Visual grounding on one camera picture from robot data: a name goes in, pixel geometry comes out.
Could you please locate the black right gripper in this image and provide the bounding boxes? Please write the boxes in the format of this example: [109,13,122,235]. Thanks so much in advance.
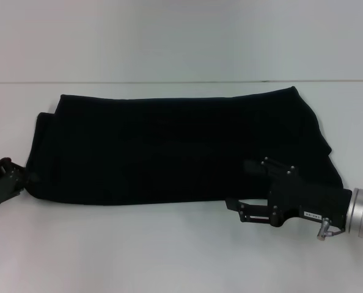
[225,157,353,234]

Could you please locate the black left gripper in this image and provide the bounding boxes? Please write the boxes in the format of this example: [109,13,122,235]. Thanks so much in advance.
[0,157,41,211]

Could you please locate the black FREE print shirt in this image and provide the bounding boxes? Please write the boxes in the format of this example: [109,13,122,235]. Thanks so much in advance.
[24,85,345,207]

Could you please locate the right wrist cable with plug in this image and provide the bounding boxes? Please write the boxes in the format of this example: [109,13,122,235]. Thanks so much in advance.
[315,217,347,242]

